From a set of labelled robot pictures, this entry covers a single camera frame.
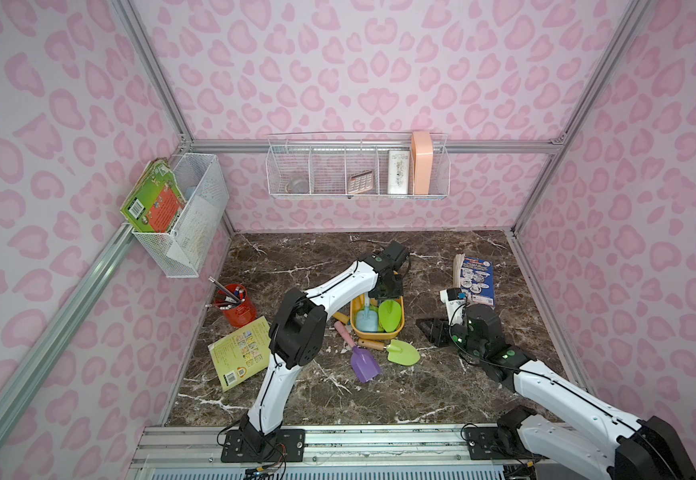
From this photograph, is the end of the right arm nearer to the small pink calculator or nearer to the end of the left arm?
the end of the left arm

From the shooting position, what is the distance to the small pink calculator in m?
0.92

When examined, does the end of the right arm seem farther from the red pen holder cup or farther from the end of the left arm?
the red pen holder cup
